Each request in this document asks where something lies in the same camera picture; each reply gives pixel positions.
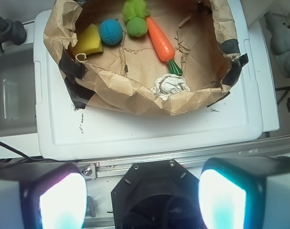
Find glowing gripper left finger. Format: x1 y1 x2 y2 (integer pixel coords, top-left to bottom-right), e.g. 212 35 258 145
0 162 87 229

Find orange plastic toy carrot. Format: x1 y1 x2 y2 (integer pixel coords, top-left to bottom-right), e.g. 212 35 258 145
145 17 183 76

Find green fuzzy plush toy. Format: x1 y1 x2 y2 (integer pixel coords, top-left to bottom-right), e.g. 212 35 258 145
122 0 150 37

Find blue rubber ball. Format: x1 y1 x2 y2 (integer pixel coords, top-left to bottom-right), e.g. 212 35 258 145
99 19 123 45

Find yellow sponge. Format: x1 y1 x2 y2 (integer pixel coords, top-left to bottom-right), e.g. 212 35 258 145
71 24 103 55

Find black cable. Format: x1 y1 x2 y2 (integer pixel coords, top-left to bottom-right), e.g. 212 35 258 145
0 139 41 161

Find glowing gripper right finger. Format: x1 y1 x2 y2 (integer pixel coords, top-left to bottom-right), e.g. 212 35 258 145
198 156 290 229

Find aluminium frame rail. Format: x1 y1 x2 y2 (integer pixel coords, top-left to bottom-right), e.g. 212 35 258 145
0 134 290 180

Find black clamp knob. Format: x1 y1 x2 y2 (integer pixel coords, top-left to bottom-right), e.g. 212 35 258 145
0 16 27 53

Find crumpled white paper ball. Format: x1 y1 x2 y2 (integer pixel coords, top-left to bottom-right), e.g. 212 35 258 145
151 73 190 102

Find black octagonal mount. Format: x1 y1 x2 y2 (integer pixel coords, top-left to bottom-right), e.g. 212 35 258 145
111 159 206 229

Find crumpled brown paper liner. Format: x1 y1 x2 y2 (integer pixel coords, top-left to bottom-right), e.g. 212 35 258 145
43 0 248 116

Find white plastic tray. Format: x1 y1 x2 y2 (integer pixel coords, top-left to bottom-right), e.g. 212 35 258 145
34 10 263 160

